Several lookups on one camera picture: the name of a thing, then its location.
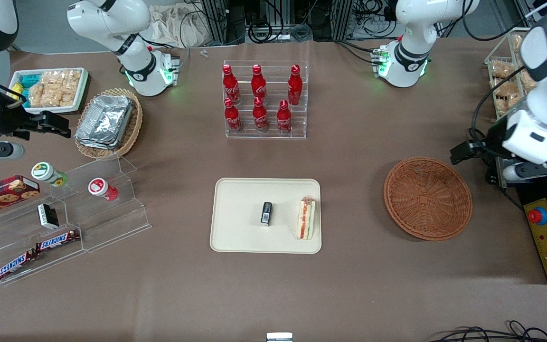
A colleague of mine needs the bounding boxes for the red cola bottle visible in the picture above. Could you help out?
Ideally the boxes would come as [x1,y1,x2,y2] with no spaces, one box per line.
[277,99,292,134]
[251,64,268,103]
[223,64,241,105]
[288,64,303,106]
[253,96,269,133]
[224,97,244,133]

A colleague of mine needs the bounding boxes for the clear acrylic bottle rack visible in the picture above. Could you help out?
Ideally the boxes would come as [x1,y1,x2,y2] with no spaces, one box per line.
[223,60,309,140]

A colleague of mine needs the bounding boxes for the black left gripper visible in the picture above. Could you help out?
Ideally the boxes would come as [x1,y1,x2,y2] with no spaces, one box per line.
[450,115,512,166]

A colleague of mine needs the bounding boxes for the beige cloth bag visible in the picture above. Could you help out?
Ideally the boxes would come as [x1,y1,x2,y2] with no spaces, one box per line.
[148,4,213,49]

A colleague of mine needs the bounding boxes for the green lidded cup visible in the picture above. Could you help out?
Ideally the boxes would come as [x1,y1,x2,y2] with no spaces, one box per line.
[31,162,68,187]

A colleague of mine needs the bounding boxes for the stacked aluminium foil trays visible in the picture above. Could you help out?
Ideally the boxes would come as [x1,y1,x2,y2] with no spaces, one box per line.
[75,95,134,151]

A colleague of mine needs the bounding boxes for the white wire basket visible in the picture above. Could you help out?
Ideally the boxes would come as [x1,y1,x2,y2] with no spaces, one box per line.
[485,27,540,122]

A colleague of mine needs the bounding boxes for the beige plastic tray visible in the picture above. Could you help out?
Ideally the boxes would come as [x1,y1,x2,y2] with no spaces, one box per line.
[209,178,322,255]

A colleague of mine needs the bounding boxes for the white rectangular snack tray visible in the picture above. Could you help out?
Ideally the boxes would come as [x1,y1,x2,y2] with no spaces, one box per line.
[9,67,90,115]

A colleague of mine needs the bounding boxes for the triangular sandwich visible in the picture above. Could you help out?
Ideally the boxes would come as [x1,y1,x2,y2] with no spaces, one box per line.
[297,195,316,240]

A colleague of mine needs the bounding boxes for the clear acrylic step shelf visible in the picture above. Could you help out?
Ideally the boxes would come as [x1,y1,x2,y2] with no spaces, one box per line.
[0,156,152,286]

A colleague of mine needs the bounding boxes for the light oval wicker basket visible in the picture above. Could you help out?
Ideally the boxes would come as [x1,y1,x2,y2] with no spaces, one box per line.
[74,88,143,160]

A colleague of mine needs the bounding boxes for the black and white small box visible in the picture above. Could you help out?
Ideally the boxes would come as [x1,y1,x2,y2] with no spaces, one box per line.
[37,203,59,230]

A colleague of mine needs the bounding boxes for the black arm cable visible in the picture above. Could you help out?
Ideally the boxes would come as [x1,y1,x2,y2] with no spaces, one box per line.
[461,0,540,157]

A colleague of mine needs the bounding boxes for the red cookie box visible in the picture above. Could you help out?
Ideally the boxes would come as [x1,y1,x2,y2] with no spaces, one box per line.
[0,175,40,220]

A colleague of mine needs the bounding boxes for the brown round wicker basket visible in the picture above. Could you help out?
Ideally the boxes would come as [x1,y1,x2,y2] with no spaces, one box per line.
[383,157,473,241]

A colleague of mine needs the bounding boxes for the red emergency stop button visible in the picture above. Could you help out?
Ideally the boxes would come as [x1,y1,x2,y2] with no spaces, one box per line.
[528,207,547,227]

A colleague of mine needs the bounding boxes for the red lidded cup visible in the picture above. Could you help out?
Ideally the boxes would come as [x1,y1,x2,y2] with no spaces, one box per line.
[88,178,119,201]

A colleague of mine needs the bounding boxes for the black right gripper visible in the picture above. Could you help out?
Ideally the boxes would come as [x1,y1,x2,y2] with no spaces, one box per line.
[0,102,72,144]

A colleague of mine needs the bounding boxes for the brown snickers bar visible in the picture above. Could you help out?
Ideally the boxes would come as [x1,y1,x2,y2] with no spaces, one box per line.
[0,250,38,282]
[35,229,81,253]

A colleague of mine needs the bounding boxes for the black floor cables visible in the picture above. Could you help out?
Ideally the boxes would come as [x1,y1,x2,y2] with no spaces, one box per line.
[428,321,547,342]

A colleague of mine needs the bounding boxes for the coiled black cable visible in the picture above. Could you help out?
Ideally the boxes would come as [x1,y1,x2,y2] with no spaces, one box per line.
[247,19,274,44]

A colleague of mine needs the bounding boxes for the clear rice cracker bag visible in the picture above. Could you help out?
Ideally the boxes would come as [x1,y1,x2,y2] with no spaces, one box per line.
[28,70,82,108]

